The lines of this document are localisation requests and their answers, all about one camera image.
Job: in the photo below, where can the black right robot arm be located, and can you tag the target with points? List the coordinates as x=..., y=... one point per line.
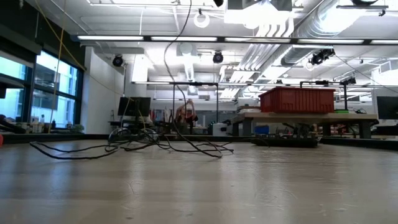
x=363, y=2

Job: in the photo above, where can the black aluminium frame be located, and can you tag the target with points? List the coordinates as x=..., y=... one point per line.
x=62, y=137

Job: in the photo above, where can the green flat object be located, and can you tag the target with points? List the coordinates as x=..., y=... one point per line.
x=342, y=111

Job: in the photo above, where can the person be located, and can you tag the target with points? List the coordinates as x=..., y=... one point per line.
x=186, y=115

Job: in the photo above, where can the black round ceiling fixture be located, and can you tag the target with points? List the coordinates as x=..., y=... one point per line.
x=117, y=61
x=218, y=58

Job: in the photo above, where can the clear safety glasses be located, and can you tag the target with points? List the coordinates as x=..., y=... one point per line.
x=119, y=135

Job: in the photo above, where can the blue bin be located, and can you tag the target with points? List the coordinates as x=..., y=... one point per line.
x=261, y=130

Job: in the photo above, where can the wooden top work table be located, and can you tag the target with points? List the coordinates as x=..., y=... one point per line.
x=311, y=117

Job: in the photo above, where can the black ceiling camera rig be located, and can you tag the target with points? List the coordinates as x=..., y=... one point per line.
x=320, y=56

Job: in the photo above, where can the black monitor on stand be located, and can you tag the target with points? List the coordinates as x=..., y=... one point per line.
x=135, y=106

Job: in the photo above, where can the white box machine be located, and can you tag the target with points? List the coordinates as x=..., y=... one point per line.
x=220, y=129

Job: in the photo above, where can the red plastic bin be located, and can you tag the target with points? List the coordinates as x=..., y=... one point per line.
x=295, y=101

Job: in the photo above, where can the open black bit case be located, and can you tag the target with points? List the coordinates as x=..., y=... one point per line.
x=286, y=142

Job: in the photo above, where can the black pole device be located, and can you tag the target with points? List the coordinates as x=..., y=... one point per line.
x=345, y=93

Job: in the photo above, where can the black metal gantry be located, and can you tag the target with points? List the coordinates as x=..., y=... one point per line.
x=194, y=83

